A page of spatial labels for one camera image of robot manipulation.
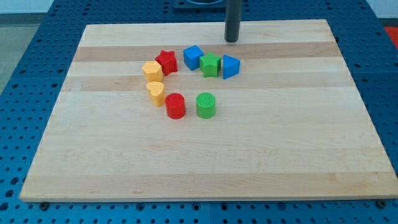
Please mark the blue triangle block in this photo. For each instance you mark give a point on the blue triangle block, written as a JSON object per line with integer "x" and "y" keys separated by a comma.
{"x": 231, "y": 66}

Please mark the green cylinder block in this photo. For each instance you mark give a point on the green cylinder block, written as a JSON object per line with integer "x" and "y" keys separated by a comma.
{"x": 205, "y": 105}

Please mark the red cylinder block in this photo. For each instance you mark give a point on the red cylinder block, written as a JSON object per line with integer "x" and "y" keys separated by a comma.
{"x": 175, "y": 105}

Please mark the yellow heart block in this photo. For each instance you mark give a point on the yellow heart block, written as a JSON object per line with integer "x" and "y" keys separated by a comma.
{"x": 156, "y": 93}

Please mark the green star block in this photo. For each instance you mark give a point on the green star block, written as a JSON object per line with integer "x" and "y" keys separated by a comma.
{"x": 210, "y": 65}

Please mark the blue cube block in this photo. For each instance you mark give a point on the blue cube block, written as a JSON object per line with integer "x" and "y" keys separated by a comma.
{"x": 191, "y": 57}

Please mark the red star block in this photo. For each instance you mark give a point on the red star block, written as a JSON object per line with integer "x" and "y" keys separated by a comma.
{"x": 168, "y": 62}

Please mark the yellow hexagon block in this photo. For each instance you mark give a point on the yellow hexagon block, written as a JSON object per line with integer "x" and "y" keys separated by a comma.
{"x": 152, "y": 71}

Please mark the light wooden board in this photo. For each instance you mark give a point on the light wooden board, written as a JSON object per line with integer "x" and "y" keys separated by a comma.
{"x": 291, "y": 125}

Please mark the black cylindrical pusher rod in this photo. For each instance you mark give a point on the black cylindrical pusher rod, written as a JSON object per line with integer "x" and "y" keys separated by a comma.
{"x": 232, "y": 20}

